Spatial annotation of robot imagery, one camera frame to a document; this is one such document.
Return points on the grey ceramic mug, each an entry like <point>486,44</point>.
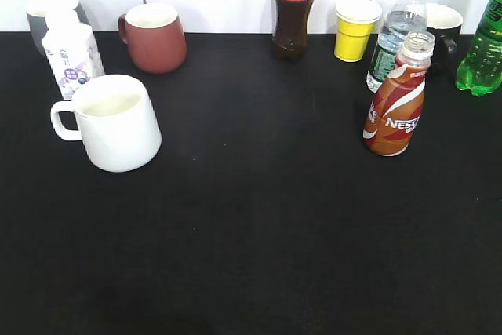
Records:
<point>36,10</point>

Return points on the yellow paper cup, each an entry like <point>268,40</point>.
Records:
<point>356,22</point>

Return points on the black ceramic mug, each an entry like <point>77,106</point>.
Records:
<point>445,24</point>

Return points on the cola bottle red label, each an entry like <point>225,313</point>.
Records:
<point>290,34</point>

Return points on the orange Nestle coffee bottle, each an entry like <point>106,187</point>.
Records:
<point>396,107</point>

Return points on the clear water bottle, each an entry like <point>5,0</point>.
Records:
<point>405,16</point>

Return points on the green sprite bottle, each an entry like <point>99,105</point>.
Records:
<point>480,70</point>

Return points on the white ceramic mug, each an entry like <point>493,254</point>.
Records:
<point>113,117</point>

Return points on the white purple milk carton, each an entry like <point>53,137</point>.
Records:
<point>71,49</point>

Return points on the maroon ceramic mug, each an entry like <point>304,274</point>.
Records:
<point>154,37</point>

